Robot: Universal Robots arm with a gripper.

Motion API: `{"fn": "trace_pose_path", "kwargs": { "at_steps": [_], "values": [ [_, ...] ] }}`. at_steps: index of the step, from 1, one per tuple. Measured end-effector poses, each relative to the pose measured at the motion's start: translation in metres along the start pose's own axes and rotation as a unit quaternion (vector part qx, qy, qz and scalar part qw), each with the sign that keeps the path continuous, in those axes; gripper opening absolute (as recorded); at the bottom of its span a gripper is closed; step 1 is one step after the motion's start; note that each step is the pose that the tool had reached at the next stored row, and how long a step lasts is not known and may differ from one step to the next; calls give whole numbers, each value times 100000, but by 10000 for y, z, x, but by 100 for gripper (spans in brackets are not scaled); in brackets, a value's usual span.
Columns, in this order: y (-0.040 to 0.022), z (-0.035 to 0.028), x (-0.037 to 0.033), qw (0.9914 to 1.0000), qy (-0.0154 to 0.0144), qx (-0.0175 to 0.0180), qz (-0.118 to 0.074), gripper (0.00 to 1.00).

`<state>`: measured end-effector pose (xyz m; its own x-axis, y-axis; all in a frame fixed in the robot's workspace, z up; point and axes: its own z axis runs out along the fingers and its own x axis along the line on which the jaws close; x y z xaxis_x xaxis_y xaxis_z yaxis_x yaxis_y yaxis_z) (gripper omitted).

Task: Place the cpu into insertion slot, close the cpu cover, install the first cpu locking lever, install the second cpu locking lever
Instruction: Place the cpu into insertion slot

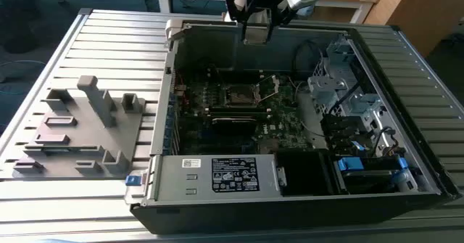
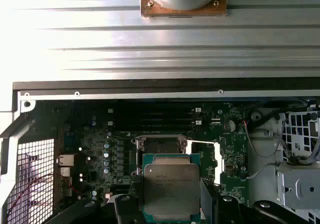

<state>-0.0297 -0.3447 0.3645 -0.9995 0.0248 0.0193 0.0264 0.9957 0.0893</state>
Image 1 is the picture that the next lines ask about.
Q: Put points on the black RAM slot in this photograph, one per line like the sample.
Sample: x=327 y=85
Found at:
x=235 y=108
x=235 y=113

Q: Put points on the black hard disk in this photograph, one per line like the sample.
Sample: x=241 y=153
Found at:
x=365 y=180

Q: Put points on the chipset heat sink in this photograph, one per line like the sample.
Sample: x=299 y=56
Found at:
x=268 y=145

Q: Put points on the silver bracket screw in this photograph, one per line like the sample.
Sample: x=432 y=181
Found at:
x=340 y=84

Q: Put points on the black graphics card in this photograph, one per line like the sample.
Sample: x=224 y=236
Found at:
x=232 y=127

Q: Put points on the blue disk carrier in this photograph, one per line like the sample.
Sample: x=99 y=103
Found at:
x=349 y=163

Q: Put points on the silver CPU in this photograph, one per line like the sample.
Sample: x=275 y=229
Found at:
x=257 y=35

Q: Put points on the green RAM stick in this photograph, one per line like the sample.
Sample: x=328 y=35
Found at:
x=72 y=149

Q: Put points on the grey power supply unit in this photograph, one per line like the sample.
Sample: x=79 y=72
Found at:
x=173 y=180

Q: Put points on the grey parts rack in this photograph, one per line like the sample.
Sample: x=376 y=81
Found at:
x=91 y=134

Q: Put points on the black office chair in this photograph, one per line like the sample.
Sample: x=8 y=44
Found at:
x=17 y=22

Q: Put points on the silver metal bracket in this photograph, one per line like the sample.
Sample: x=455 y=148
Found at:
x=320 y=86

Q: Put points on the blue case latch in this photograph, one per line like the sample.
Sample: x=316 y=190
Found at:
x=132 y=180

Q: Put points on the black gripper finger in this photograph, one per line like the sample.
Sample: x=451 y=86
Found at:
x=284 y=13
x=235 y=6

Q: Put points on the wooden cabinet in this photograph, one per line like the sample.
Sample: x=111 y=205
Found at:
x=427 y=9

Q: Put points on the black PC case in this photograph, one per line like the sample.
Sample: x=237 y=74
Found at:
x=253 y=218

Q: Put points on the green motherboard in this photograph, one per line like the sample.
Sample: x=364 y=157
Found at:
x=285 y=123

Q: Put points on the grey metal drive cage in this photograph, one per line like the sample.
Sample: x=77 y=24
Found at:
x=365 y=103

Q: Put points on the black disk bay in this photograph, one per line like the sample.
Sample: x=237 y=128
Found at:
x=340 y=129

